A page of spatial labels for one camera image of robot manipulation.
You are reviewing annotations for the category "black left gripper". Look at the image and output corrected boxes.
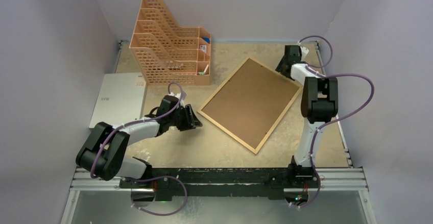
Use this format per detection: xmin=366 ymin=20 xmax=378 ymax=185
xmin=168 ymin=104 xmax=201 ymax=131

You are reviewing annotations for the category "brown frame backing board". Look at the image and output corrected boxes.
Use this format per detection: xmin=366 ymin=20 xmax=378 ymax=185
xmin=201 ymin=59 xmax=300 ymax=151

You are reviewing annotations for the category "wooden picture frame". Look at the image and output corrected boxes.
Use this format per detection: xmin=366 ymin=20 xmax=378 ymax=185
xmin=197 ymin=56 xmax=304 ymax=155

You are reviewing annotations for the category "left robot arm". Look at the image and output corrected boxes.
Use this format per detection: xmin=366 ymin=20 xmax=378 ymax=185
xmin=76 ymin=94 xmax=203 ymax=188

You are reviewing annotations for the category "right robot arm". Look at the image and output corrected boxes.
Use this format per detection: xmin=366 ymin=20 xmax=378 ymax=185
xmin=275 ymin=45 xmax=339 ymax=187

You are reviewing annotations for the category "green white item in organizer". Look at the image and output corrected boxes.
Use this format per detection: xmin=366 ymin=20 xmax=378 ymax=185
xmin=198 ymin=63 xmax=210 ymax=76

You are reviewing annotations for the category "orange plastic file organizer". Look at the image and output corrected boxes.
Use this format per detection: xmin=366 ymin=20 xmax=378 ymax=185
xmin=129 ymin=0 xmax=211 ymax=86

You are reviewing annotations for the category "grey booklet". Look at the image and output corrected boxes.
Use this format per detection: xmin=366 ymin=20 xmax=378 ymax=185
xmin=89 ymin=72 xmax=147 ymax=129

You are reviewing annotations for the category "red white item in organizer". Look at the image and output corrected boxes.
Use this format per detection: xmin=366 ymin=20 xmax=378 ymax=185
xmin=199 ymin=45 xmax=207 ymax=53

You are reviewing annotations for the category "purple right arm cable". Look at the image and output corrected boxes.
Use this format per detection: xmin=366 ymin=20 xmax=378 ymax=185
xmin=288 ymin=35 xmax=375 ymax=209

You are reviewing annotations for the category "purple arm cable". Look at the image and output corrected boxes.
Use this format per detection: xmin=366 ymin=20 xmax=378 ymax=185
xmin=89 ymin=82 xmax=188 ymax=217
xmin=288 ymin=35 xmax=375 ymax=209

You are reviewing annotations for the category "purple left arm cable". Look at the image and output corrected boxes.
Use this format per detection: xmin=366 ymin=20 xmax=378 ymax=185
xmin=89 ymin=82 xmax=188 ymax=217

